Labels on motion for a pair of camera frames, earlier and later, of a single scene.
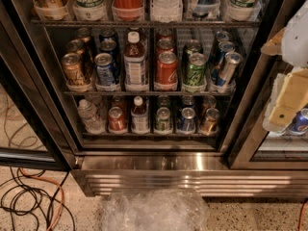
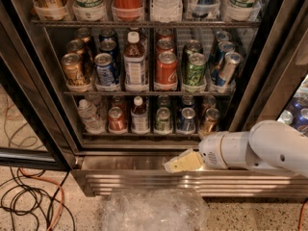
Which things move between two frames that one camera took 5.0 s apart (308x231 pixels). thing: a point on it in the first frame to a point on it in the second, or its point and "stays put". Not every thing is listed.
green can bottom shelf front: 163,119 stays put
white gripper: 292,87 to 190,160
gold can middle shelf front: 72,67 stays put
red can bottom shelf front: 116,121 stays put
